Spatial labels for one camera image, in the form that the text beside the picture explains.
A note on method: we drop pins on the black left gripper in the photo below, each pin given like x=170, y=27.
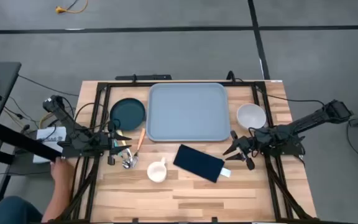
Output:
x=112, y=146

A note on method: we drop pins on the small black bracket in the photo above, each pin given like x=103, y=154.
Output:
x=135, y=220
x=214, y=220

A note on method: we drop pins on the black desk crossbeam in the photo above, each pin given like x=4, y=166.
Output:
x=20, y=141

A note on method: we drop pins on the black metal table frame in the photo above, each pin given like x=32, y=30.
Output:
x=121, y=84

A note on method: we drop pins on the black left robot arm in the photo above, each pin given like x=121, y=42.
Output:
x=62, y=115

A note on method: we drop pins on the white mug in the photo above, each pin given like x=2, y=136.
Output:
x=156, y=172

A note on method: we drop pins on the white bowl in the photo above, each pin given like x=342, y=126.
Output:
x=251, y=115

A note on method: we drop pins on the person's forearm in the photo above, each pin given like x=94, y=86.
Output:
x=53, y=202

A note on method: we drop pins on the white labelled box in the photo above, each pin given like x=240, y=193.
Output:
x=39, y=157

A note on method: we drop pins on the black bar device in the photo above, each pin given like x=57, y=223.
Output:
x=148, y=77

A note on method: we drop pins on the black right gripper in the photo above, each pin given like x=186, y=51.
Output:
x=245, y=146

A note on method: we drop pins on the person's leg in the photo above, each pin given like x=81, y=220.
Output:
x=11, y=211

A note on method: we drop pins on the dark teal plate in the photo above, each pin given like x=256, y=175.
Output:
x=127, y=113

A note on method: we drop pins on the navy cloth napkin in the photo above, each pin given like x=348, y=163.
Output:
x=197, y=162

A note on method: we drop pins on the grey plastic tray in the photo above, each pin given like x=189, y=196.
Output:
x=188, y=112

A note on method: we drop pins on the person's hand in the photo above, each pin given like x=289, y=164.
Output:
x=60, y=169

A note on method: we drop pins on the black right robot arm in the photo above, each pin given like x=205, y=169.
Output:
x=309, y=119

